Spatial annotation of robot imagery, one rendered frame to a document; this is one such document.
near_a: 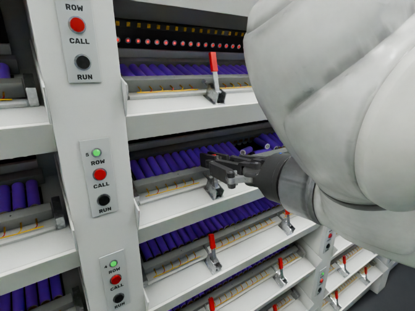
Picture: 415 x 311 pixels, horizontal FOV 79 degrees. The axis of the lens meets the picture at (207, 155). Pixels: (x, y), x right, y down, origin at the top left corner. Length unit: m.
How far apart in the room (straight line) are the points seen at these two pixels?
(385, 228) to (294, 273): 0.75
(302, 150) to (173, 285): 0.52
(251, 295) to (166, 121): 0.63
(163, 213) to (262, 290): 0.50
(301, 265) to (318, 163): 0.86
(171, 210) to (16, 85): 0.31
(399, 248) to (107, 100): 0.37
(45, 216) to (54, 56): 0.26
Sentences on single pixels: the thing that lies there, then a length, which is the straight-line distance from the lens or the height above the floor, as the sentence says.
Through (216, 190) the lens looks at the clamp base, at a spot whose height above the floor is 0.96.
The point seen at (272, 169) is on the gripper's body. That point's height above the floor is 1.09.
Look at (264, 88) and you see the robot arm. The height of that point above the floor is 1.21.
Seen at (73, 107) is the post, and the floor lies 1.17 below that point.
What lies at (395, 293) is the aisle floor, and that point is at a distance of 1.96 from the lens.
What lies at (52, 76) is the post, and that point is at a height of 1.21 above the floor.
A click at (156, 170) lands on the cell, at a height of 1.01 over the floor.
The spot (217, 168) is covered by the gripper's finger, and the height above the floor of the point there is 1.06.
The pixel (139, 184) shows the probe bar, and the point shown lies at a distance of 0.52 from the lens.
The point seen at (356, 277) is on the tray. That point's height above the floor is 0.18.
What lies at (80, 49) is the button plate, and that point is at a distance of 0.38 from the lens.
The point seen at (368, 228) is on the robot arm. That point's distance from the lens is 0.26.
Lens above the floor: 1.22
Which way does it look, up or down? 19 degrees down
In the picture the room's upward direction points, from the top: straight up
